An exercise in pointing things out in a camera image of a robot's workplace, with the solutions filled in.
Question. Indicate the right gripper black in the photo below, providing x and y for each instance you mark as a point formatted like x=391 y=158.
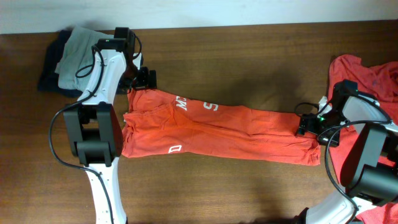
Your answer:
x=308 y=124

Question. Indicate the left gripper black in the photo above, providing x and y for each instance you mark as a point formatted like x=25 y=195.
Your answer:
x=143 y=83

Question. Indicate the orange printed t-shirt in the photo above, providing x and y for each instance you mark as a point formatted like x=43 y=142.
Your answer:
x=161 y=123

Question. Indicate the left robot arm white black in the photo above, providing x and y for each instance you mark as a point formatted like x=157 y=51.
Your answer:
x=93 y=129

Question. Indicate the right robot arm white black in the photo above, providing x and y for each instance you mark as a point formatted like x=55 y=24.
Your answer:
x=365 y=183

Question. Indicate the grey folded garment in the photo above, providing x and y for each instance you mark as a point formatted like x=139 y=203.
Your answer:
x=76 y=55

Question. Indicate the dark navy folded garment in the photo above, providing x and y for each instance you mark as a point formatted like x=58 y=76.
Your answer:
x=48 y=80

